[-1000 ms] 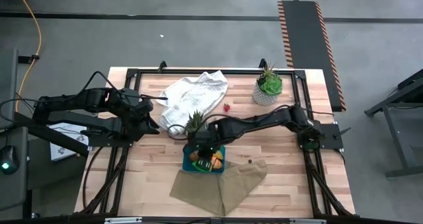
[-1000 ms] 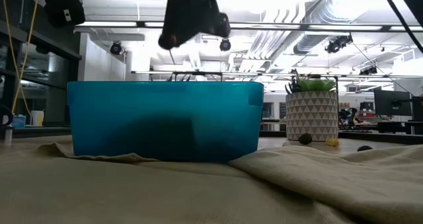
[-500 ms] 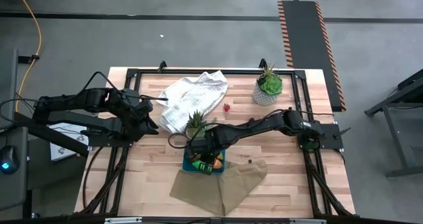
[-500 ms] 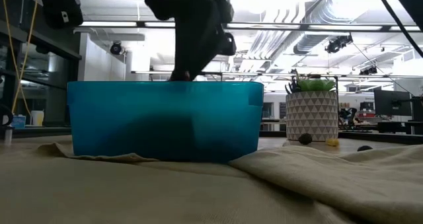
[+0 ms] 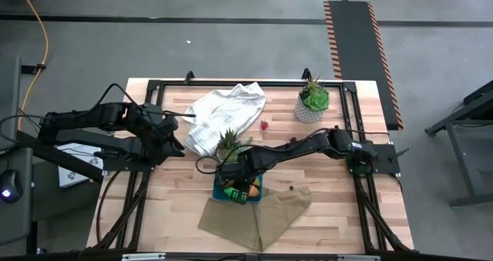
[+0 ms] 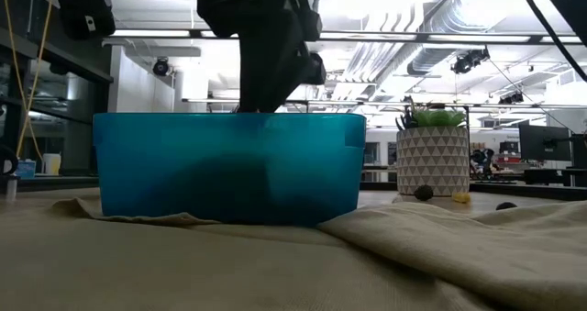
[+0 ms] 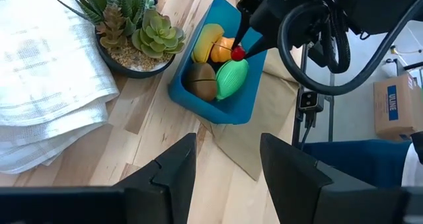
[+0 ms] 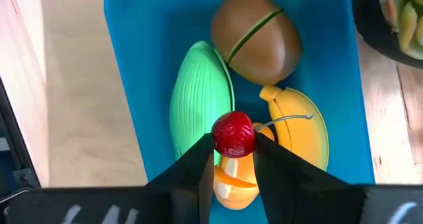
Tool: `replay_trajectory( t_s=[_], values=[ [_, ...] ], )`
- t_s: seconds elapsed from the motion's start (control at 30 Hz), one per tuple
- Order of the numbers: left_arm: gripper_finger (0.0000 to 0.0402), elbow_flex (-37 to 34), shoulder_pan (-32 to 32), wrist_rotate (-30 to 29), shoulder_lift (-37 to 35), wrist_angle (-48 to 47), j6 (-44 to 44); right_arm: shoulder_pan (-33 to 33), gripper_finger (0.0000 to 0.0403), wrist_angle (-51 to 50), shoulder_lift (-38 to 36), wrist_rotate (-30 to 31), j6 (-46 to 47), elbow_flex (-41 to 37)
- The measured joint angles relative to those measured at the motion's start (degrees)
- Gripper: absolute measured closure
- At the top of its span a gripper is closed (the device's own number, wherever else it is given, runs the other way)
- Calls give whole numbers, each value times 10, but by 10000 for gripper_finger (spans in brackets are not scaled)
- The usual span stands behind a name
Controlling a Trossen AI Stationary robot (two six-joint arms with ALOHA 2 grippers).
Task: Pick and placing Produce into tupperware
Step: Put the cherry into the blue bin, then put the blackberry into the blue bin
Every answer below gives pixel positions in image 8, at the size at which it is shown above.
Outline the red toy cherry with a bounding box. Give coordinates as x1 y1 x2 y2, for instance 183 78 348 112
211 110 314 159

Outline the yellow toy banana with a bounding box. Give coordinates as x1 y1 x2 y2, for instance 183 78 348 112
259 85 330 172

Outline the black aluminium table frame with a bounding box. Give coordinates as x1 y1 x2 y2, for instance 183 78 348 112
0 78 41 200

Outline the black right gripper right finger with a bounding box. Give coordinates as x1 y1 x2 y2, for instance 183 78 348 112
254 133 367 224

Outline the brown toy kiwi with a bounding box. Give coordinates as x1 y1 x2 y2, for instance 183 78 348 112
210 0 302 86

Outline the blue plastic tupperware container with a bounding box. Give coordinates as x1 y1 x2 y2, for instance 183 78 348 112
104 0 376 224

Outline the green ribbed toy vegetable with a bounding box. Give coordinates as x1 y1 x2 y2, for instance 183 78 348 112
169 40 235 165

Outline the orange toy tangerine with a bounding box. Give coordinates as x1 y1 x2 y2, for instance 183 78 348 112
213 123 275 211

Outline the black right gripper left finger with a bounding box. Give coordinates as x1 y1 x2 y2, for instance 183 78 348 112
147 133 215 224

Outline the succulent plant in black pot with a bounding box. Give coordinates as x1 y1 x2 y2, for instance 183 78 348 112
350 0 423 69

